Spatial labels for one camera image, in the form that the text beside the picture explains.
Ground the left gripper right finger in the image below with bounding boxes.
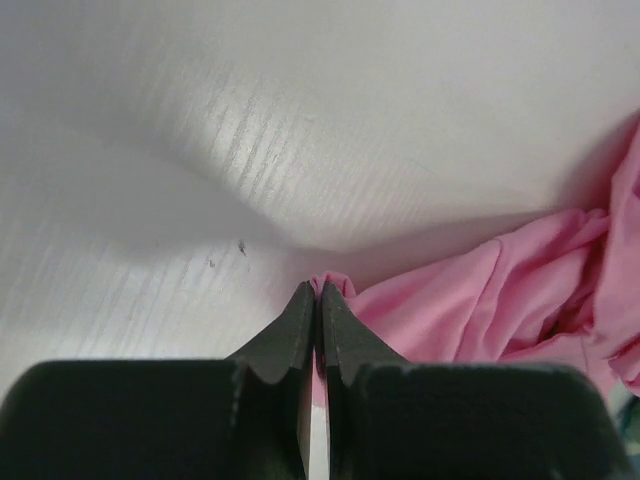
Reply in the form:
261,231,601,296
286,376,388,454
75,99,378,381
319,283,637,479

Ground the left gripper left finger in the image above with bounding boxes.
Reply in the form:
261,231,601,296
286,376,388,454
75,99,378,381
1,282,315,479

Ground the pink t shirt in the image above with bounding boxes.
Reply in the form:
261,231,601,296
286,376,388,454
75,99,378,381
311,123,639,393

